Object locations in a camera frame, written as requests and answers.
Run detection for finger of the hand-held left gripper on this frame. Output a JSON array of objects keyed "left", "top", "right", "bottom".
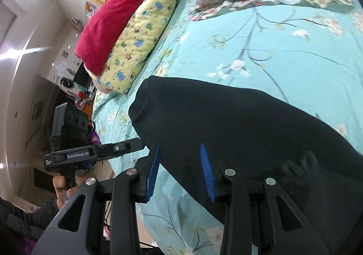
[{"left": 96, "top": 138, "right": 146, "bottom": 161}]

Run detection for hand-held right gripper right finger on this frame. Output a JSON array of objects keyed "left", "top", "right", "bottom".
[{"left": 200, "top": 143, "right": 329, "bottom": 255}]

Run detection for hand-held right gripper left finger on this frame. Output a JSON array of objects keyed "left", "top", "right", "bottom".
[{"left": 31, "top": 142, "right": 162, "bottom": 255}]

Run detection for dark navy pants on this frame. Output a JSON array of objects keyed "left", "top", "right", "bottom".
[{"left": 128, "top": 75, "right": 363, "bottom": 255}]

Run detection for person's left hand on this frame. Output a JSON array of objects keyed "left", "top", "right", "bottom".
[{"left": 53, "top": 171, "right": 87, "bottom": 211}]

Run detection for dark cluttered desk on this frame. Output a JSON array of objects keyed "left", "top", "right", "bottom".
[{"left": 54, "top": 62, "right": 97, "bottom": 111}]

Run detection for yellow patterned pillow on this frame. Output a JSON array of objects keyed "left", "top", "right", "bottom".
[{"left": 101, "top": 0, "right": 180, "bottom": 94}]

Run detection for red plush blanket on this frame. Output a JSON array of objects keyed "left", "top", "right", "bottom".
[{"left": 74, "top": 0, "right": 151, "bottom": 76}]

